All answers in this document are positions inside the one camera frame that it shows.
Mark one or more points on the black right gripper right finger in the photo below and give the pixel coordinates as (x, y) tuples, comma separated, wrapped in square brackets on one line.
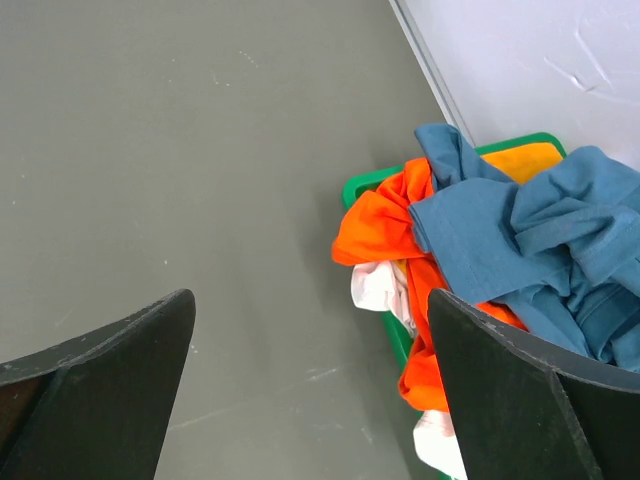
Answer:
[(523, 408)]

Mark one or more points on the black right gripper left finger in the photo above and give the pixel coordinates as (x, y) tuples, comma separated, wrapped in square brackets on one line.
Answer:
[(97, 406)]

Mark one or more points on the blue t shirt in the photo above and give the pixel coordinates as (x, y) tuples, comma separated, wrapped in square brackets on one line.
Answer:
[(561, 250)]

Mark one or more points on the white t shirt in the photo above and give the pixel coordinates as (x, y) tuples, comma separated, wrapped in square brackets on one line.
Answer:
[(382, 287)]

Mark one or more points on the orange t shirt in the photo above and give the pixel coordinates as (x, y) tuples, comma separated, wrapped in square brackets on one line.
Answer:
[(391, 273)]

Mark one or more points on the yellow t shirt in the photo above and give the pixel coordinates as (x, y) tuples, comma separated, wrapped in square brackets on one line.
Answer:
[(522, 163)]

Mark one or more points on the green plastic basket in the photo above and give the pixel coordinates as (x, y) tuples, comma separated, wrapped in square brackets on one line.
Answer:
[(377, 227)]

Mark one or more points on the aluminium frame post right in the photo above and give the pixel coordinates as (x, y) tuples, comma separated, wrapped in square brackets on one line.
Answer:
[(429, 68)]

